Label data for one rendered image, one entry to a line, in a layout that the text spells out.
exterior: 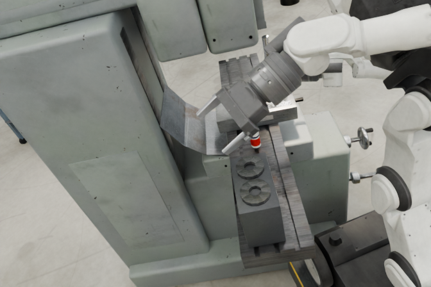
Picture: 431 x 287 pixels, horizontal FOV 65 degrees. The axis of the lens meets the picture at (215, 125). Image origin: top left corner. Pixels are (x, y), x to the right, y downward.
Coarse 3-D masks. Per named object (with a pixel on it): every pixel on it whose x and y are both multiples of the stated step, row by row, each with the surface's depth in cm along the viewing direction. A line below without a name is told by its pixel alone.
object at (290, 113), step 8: (288, 96) 149; (272, 104) 147; (280, 104) 146; (288, 104) 145; (216, 112) 152; (224, 112) 151; (272, 112) 144; (280, 112) 145; (288, 112) 145; (296, 112) 145; (216, 120) 148; (224, 120) 147; (232, 120) 147; (264, 120) 148; (272, 120) 147; (280, 120) 148; (224, 128) 149; (232, 128) 150; (240, 128) 150
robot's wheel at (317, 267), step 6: (318, 252) 135; (312, 258) 134; (318, 258) 134; (324, 258) 134; (306, 264) 149; (312, 264) 145; (318, 264) 133; (324, 264) 133; (312, 270) 147; (318, 270) 132; (324, 270) 132; (330, 270) 133; (312, 276) 145; (318, 276) 135; (324, 276) 132; (330, 276) 133; (318, 282) 139; (324, 282) 133; (330, 282) 134
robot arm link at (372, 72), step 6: (366, 60) 120; (366, 66) 118; (372, 66) 118; (366, 72) 119; (372, 72) 119; (378, 72) 119; (384, 72) 118; (390, 72) 118; (372, 78) 122; (378, 78) 121; (384, 78) 120
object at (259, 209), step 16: (240, 160) 109; (256, 160) 107; (240, 176) 105; (256, 176) 103; (240, 192) 99; (256, 192) 99; (272, 192) 98; (240, 208) 96; (256, 208) 95; (272, 208) 95; (256, 224) 99; (272, 224) 99; (256, 240) 104; (272, 240) 105
